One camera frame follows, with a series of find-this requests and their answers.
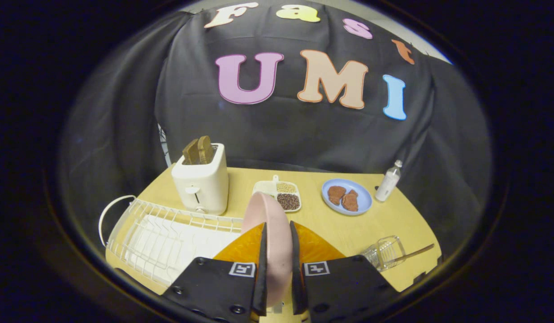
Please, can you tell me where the brown meat patty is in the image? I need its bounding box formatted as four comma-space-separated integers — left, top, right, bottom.
327, 186, 347, 206
342, 189, 359, 212

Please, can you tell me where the brown toast slice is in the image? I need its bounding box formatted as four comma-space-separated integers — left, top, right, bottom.
182, 139, 200, 165
197, 135, 215, 164

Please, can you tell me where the small white bottle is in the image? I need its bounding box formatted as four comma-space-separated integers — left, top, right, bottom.
375, 160, 403, 202

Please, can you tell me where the blue plate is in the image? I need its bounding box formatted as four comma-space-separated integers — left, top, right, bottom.
321, 179, 373, 216

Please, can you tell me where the pink plate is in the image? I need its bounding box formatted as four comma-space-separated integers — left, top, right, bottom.
241, 192, 294, 308

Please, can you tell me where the white divided snack tray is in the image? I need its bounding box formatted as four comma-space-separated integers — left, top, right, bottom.
252, 175, 302, 213

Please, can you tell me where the white wire dish rack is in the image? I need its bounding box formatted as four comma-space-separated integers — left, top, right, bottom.
99, 195, 244, 288

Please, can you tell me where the black backdrop cloth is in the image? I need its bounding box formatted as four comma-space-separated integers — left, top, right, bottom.
57, 0, 493, 252

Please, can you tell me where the wooden spoon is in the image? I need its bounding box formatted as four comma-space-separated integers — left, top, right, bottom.
387, 244, 435, 264

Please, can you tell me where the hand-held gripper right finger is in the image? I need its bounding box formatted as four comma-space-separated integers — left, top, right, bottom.
289, 221, 399, 323

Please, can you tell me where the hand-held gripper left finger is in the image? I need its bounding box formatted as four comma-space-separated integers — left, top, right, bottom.
161, 222, 268, 323

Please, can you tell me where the cream toaster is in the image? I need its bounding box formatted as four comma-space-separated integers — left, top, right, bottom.
171, 143, 229, 216

